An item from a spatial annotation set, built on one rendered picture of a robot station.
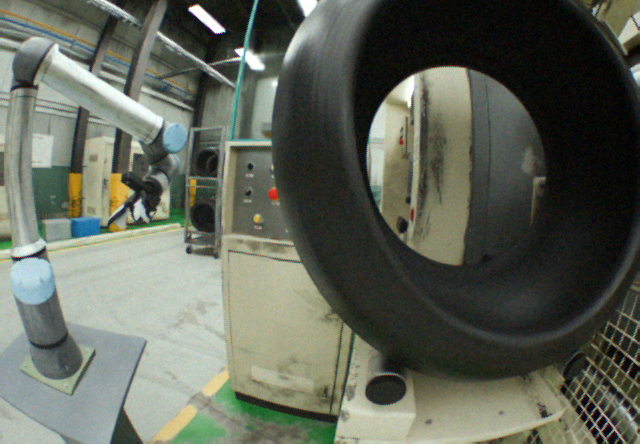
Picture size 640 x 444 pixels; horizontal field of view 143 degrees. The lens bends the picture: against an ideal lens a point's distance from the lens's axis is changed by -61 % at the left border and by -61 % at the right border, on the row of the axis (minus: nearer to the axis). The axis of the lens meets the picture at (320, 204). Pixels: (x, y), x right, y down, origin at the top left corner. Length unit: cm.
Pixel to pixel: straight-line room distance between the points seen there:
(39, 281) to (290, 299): 85
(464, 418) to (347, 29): 49
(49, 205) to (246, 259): 746
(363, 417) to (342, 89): 33
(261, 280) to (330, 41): 93
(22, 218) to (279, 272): 92
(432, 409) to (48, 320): 79
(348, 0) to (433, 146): 42
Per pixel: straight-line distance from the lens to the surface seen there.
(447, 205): 62
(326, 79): 23
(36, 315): 74
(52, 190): 818
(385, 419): 34
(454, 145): 63
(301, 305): 104
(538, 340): 30
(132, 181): 85
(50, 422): 74
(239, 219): 111
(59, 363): 80
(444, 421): 42
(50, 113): 825
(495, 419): 45
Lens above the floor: 110
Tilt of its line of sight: 3 degrees down
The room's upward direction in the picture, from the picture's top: 4 degrees clockwise
